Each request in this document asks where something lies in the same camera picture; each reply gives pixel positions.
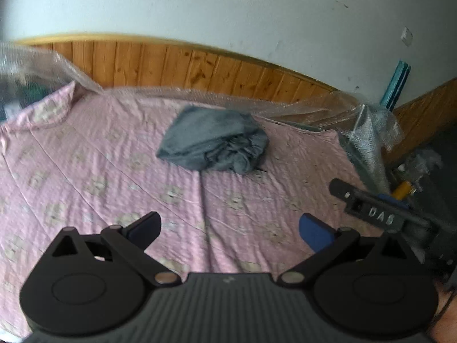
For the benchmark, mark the clear bubble wrap cover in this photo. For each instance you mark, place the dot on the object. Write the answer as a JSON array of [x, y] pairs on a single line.
[[28, 64]]

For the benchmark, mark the yellow object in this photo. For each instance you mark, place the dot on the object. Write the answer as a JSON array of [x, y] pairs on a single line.
[[400, 190]]

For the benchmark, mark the person's right forearm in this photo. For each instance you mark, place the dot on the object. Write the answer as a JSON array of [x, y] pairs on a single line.
[[444, 314]]

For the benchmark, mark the grey pants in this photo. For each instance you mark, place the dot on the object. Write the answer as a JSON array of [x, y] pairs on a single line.
[[214, 139]]

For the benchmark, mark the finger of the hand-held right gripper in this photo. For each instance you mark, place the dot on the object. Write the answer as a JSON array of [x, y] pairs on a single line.
[[388, 198], [371, 211]]

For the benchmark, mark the pink printed bed sheet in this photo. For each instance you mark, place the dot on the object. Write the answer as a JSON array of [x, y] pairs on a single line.
[[89, 150]]

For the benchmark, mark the wooden side panel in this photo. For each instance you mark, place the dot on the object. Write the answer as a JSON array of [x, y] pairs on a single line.
[[428, 114]]

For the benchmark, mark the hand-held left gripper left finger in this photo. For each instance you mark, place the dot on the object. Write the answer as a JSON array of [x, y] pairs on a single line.
[[147, 227]]

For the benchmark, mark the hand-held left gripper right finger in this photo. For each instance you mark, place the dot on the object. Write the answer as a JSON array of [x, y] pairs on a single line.
[[314, 234]]

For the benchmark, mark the white wall socket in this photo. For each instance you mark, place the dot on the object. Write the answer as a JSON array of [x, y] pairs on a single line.
[[407, 36]]

